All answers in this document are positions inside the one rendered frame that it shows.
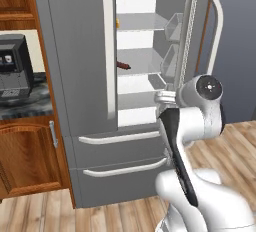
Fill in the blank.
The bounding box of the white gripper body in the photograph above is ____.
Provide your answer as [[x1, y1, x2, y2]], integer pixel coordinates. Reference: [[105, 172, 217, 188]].
[[154, 90, 178, 109]]

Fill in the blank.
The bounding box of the grey fridge shelf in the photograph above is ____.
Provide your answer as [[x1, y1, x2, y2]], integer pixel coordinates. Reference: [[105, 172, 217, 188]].
[[116, 47, 168, 77], [116, 90, 162, 111], [116, 12, 175, 33]]

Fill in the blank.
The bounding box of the dark red sausage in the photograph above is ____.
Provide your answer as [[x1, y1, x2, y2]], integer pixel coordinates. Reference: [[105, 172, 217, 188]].
[[116, 60, 132, 71]]

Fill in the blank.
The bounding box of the grey fridge drawer front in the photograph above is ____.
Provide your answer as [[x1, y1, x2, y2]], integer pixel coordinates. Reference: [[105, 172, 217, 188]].
[[68, 161, 175, 209], [62, 129, 172, 170]]

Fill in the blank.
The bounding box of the grey open fridge door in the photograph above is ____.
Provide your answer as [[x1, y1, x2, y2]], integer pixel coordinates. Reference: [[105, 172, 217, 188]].
[[175, 0, 215, 91]]

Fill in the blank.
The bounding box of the grey closed fridge door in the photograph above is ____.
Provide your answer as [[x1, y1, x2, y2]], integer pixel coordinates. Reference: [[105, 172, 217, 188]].
[[44, 0, 119, 138]]

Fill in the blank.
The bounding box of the grey fridge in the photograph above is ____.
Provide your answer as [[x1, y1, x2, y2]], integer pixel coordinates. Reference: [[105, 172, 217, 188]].
[[31, 0, 225, 210]]

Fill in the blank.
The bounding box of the clear door bin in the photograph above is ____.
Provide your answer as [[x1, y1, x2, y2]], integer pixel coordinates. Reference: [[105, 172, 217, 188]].
[[160, 43, 181, 79], [147, 72, 168, 91], [163, 12, 184, 42]]

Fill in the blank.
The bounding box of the brown wooden cupboard door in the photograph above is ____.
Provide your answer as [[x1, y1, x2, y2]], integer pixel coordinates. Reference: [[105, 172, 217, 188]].
[[0, 123, 65, 200]]

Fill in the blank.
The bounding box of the black coffee machine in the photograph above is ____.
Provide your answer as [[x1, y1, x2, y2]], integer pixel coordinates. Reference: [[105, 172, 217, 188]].
[[0, 33, 35, 102]]

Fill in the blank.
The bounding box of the white drawer handle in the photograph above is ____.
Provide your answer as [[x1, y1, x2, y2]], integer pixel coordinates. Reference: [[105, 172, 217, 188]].
[[77, 130, 162, 146], [82, 157, 169, 179]]

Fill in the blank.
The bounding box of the long white door handle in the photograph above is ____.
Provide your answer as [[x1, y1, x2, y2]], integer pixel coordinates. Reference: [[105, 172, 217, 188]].
[[100, 0, 117, 121]]

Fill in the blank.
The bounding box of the curved white door handle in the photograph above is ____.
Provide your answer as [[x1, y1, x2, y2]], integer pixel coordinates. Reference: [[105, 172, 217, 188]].
[[206, 0, 225, 77]]

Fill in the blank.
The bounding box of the silver cupboard handle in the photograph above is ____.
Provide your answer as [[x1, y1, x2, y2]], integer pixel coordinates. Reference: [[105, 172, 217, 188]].
[[48, 120, 59, 149]]

